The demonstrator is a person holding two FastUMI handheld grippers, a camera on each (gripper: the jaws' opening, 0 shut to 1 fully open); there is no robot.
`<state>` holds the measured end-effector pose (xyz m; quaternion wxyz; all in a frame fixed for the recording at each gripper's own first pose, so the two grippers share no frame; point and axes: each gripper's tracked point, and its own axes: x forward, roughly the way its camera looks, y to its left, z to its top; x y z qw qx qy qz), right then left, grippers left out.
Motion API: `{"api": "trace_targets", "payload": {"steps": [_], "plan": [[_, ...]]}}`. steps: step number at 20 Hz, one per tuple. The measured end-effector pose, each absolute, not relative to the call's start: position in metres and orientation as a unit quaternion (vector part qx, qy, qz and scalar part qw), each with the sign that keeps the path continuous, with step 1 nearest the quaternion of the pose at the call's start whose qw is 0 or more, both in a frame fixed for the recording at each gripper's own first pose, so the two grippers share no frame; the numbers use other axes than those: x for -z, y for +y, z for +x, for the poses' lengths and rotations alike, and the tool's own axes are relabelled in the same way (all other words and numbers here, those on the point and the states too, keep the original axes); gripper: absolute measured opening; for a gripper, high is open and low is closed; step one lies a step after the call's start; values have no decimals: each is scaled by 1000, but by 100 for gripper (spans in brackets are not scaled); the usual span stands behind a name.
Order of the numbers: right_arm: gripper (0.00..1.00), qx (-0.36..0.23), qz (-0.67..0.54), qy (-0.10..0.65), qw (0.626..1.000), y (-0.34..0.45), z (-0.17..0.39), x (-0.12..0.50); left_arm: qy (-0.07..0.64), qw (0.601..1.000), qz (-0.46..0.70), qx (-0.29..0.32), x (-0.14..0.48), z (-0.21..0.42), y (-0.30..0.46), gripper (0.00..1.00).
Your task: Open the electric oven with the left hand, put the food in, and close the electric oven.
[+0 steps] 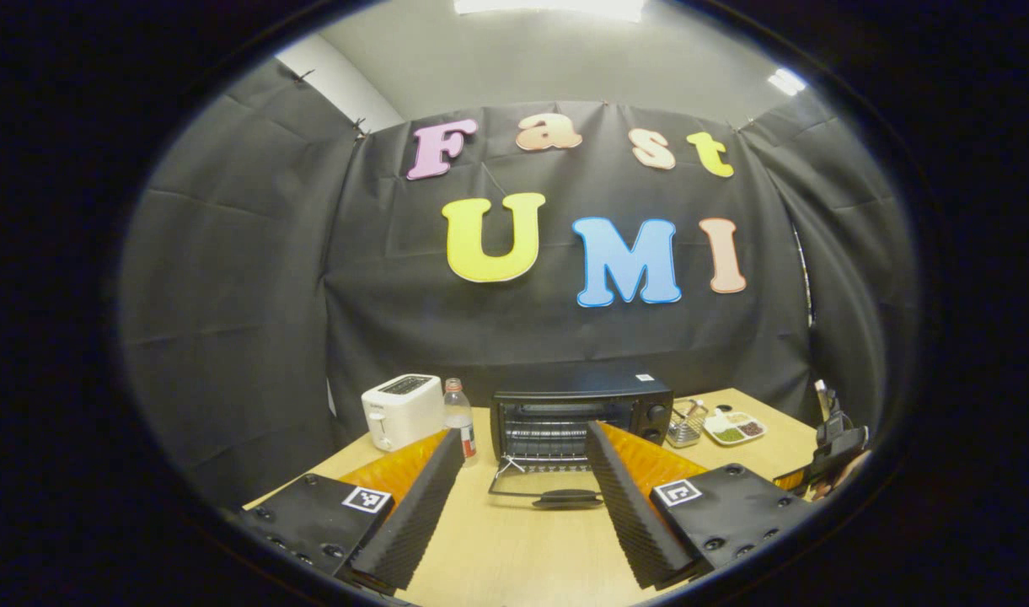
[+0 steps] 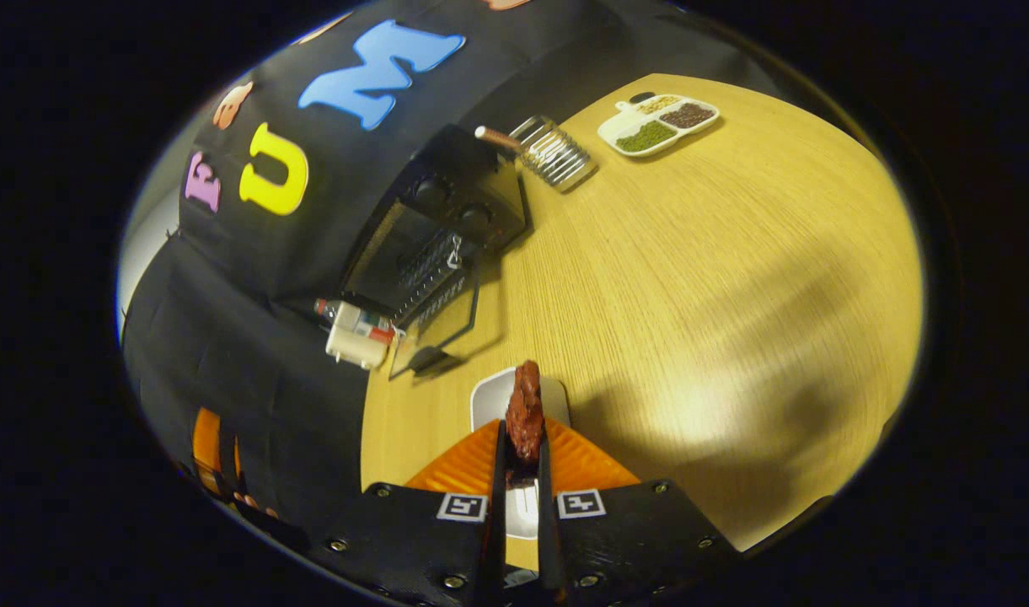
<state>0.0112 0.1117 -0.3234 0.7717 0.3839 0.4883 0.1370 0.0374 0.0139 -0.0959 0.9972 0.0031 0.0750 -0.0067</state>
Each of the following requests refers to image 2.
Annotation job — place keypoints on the clear plastic bottle red label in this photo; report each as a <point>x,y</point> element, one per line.
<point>362,320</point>

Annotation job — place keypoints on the black electric oven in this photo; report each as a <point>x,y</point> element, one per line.
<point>472,181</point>

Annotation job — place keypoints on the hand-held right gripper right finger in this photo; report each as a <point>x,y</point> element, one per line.
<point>548,539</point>

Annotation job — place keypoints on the small black round lid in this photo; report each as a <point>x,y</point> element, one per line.
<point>642,97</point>

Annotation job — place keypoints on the reddish brown meat piece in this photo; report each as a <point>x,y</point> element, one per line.
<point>524,413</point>

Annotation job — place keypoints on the white divided dish with beans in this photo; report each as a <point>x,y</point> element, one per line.
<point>649,135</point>

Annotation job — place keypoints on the white rectangular plate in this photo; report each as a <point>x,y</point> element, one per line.
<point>489,396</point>

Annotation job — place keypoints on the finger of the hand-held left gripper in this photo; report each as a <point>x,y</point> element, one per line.
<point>206,447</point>

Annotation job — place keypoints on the brown stick white tip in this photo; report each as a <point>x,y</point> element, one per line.
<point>497,138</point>

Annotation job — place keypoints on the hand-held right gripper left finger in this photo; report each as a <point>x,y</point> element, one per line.
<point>498,539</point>

